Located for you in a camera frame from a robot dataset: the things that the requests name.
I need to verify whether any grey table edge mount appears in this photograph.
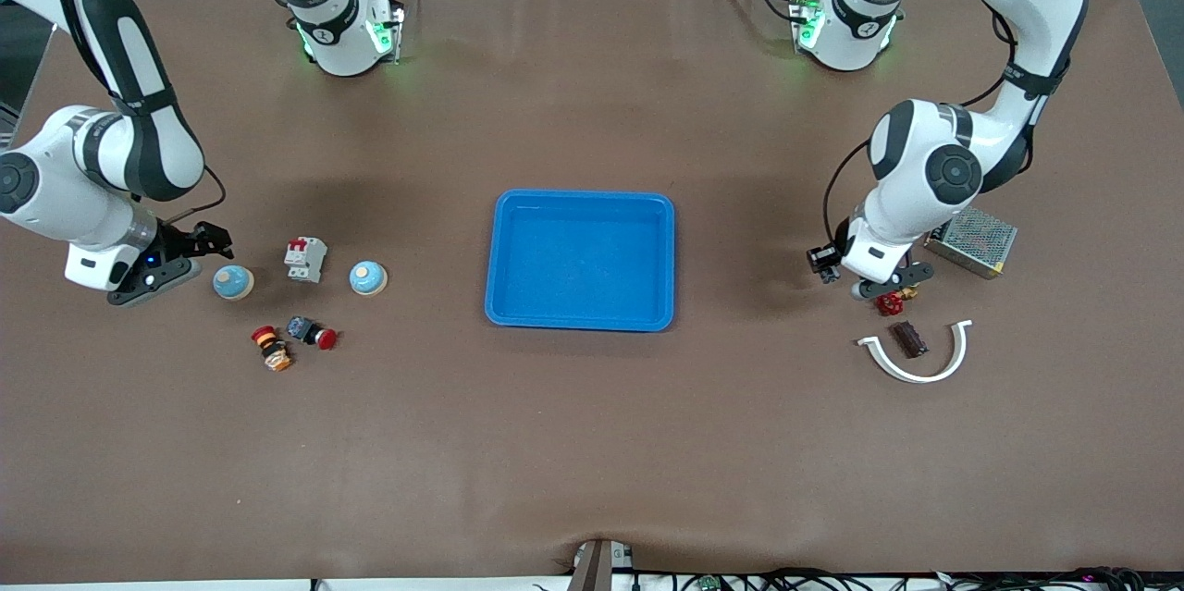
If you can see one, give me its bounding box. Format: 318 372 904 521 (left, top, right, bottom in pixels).
567 538 636 591

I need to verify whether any orange red push button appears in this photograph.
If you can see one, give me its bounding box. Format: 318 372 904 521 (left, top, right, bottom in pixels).
250 325 295 374

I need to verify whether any blue dome call bell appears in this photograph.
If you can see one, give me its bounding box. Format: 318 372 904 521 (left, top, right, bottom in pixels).
349 260 389 298
212 265 256 302

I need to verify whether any metal mesh power supply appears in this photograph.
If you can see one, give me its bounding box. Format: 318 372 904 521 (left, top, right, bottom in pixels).
925 206 1019 281

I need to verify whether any white half-round pipe clamp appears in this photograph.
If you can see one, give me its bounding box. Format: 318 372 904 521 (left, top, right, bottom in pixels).
856 320 975 385

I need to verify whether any blue plastic tray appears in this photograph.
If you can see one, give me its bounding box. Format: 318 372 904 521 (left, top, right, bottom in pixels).
485 190 677 333

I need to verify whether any white red circuit breaker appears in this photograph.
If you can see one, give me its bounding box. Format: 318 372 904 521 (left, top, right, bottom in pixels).
283 236 329 285

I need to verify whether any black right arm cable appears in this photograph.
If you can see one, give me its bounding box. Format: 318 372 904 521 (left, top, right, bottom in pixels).
51 0 228 227

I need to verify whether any black cable bundle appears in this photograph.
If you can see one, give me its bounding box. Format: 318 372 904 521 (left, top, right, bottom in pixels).
532 566 1184 591

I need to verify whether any red mushroom emergency stop button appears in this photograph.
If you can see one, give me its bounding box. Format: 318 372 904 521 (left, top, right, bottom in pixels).
285 314 340 351

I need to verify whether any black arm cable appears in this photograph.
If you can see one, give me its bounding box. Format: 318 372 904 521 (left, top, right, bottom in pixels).
51 0 228 227
821 0 1023 246

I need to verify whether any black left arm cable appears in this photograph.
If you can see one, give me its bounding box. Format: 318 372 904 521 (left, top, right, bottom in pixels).
821 0 1023 246

